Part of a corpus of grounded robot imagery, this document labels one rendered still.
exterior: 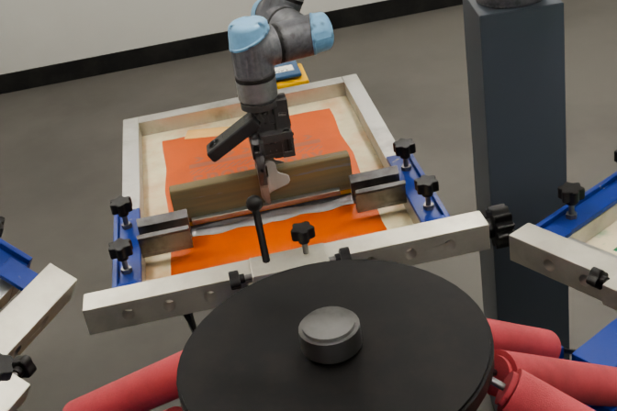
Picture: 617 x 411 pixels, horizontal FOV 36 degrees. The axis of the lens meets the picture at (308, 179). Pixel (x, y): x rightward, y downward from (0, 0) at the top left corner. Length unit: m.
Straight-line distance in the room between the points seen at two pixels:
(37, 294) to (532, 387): 0.76
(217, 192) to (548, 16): 0.79
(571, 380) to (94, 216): 3.16
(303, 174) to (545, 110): 0.61
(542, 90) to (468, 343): 1.30
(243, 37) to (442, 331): 0.90
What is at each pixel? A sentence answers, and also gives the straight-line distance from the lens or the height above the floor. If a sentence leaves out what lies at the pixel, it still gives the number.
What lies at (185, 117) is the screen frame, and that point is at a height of 0.98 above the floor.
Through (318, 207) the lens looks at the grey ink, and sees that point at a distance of 1.90.
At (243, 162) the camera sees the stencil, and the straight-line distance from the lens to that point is 2.13.
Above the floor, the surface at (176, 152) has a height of 0.95.
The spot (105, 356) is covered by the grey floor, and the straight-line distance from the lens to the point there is 3.28.
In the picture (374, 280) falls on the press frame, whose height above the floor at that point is 1.32.
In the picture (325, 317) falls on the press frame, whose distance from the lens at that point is 0.94.
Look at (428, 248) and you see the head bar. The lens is 1.63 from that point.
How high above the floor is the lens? 1.91
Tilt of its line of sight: 28 degrees down
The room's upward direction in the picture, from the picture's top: 9 degrees counter-clockwise
